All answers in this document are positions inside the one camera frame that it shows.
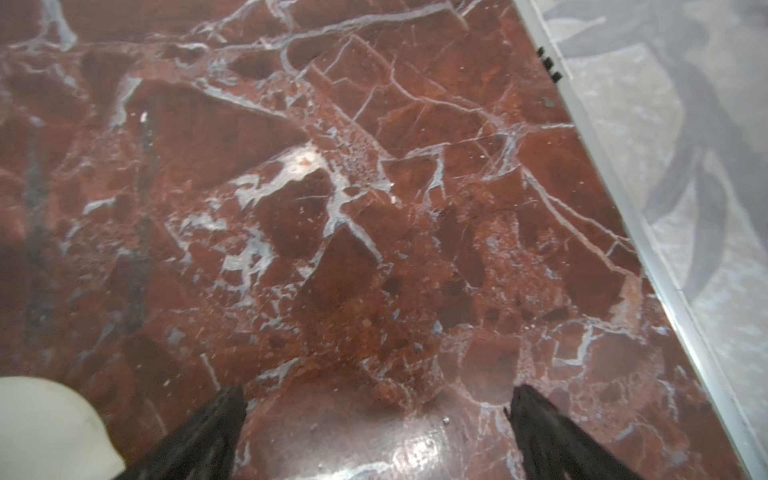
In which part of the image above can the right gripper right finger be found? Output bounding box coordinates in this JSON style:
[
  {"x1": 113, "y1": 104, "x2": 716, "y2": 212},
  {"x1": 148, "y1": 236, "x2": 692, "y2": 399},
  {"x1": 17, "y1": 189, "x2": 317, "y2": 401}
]
[{"x1": 507, "y1": 384, "x2": 639, "y2": 480}]

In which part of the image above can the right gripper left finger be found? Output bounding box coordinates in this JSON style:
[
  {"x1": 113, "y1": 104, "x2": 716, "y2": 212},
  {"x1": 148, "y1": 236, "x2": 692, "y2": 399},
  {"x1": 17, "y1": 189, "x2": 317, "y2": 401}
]
[{"x1": 117, "y1": 385, "x2": 246, "y2": 480}]

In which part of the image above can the white plastic tray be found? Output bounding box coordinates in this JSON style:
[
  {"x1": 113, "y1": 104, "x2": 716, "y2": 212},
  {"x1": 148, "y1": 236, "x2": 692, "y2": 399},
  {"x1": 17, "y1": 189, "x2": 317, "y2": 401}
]
[{"x1": 1, "y1": 376, "x2": 126, "y2": 479}]

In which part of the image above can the aluminium side floor rail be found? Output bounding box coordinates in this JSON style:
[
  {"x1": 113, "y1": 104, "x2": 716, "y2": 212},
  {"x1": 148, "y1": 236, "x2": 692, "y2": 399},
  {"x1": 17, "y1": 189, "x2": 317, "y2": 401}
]
[{"x1": 518, "y1": 1, "x2": 767, "y2": 479}]

